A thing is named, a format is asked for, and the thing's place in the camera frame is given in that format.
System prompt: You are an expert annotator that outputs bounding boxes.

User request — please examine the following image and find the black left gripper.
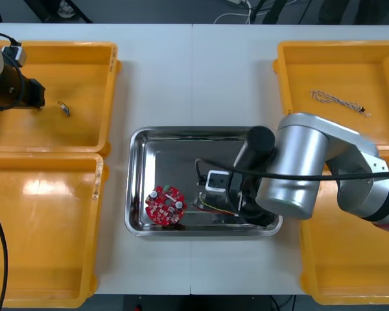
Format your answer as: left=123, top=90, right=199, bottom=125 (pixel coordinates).
left=21, top=78, right=47, bottom=110

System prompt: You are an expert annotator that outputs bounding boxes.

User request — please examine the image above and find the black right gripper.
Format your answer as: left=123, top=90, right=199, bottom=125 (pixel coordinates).
left=227, top=172, right=263, bottom=225

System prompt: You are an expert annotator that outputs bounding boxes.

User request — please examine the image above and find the green-yellow wire harness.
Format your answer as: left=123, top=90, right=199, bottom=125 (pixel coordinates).
left=190, top=191, right=241, bottom=218

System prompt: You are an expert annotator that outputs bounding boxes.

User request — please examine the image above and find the yellow-orange plastic bin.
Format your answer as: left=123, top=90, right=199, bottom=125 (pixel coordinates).
left=272, top=40, right=389, bottom=154
left=0, top=152, right=110, bottom=309
left=0, top=40, right=123, bottom=155
left=299, top=154, right=389, bottom=307

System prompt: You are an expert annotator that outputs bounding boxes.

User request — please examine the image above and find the round red circuit board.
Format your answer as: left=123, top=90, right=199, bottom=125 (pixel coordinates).
left=145, top=185, right=187, bottom=226

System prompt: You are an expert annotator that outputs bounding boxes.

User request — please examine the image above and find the steel tray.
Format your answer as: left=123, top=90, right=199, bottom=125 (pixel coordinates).
left=124, top=126, right=284, bottom=238

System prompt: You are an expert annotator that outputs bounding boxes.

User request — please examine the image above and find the blue-white twisted wire harness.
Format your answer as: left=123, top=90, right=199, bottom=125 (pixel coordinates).
left=309, top=89, right=371, bottom=117

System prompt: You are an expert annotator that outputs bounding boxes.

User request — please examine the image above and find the white floor cable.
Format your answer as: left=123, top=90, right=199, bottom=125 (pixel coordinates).
left=213, top=0, right=253, bottom=25

